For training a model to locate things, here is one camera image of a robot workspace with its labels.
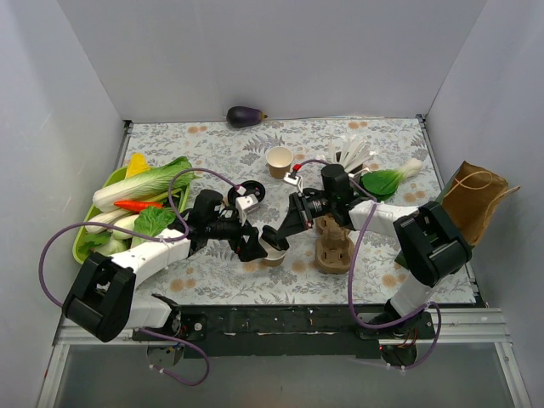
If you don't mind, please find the brown paper coffee cup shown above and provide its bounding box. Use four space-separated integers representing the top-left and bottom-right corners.
259 238 286 267

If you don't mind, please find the black coffee cup lid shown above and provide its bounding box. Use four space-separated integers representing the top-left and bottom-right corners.
259 232 289 258

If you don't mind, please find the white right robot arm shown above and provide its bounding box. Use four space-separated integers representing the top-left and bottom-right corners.
259 164 472 338

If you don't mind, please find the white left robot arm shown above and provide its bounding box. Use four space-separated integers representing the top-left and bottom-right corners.
62 186 267 343

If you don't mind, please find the floral patterned table mat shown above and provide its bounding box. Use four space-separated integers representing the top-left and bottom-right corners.
84 117 477 306

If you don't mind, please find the grey straw holder cup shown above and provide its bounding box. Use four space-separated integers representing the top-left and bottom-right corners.
348 167 368 180

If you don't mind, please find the green bok choy toy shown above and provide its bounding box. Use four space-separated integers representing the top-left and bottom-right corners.
360 158 422 201

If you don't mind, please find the brown cardboard cup carrier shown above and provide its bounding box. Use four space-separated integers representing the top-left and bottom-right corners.
315 215 354 275

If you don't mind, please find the black lid stack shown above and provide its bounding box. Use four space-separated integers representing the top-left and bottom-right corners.
227 180 266 205

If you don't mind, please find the green leafy lettuce toy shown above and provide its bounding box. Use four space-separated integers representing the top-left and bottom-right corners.
133 207 174 237

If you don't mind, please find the large napa cabbage toy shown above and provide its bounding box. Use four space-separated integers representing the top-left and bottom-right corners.
93 156 191 213

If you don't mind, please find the orange carrot toy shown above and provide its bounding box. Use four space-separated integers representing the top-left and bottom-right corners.
114 201 162 213

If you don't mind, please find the yellow corn toy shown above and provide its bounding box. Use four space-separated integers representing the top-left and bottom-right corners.
125 153 150 179

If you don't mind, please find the dark green paper bag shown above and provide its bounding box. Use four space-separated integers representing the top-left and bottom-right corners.
394 167 463 269

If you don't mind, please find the round green cabbage toy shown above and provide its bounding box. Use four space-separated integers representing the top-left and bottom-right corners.
94 237 128 256

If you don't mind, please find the white daikon radish toy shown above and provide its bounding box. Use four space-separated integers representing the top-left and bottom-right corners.
85 209 139 234

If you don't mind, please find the purple eggplant toy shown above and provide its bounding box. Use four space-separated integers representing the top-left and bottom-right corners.
226 106 268 128

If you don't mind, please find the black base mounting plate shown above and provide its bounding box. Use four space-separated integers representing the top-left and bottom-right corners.
131 305 438 359

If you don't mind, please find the brown paper bag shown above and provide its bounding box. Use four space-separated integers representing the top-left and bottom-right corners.
438 161 520 247

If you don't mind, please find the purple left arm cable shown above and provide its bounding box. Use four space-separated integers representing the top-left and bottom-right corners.
38 167 246 386

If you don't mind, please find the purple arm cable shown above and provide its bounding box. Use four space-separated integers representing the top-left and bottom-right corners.
38 167 246 386
297 158 441 369

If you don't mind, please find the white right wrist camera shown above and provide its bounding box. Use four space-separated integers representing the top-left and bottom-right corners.
283 170 303 188

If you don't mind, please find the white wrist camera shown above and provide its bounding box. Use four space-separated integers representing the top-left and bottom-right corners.
235 194 260 225
283 170 303 188

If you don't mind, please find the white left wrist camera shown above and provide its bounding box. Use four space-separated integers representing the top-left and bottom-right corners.
235 194 260 225

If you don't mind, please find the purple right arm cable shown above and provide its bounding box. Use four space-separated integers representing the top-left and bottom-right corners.
297 158 441 369

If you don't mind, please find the aluminium frame rail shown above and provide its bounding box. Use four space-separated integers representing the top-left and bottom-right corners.
54 308 512 345

